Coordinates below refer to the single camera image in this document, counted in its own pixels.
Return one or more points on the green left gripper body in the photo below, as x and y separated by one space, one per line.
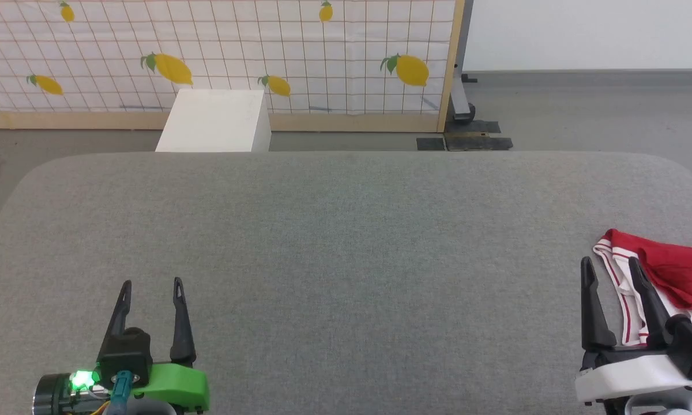
179 386

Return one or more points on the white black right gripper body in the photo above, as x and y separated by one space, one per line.
628 374

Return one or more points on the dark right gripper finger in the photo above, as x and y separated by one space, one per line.
651 317
594 323

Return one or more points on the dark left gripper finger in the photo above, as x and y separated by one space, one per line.
181 334
121 311

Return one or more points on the red and white garment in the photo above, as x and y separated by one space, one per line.
680 271

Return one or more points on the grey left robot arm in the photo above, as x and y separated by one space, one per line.
150 408

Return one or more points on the white box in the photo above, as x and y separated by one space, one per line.
213 121

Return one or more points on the large black floor plate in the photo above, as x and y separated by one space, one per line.
476 141

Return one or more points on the small black floor plate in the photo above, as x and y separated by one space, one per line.
431 144

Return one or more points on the lemon print partition screen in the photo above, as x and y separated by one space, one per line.
207 46

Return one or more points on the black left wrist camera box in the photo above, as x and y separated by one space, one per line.
124 351

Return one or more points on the grey screen post with caster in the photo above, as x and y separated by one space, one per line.
460 86

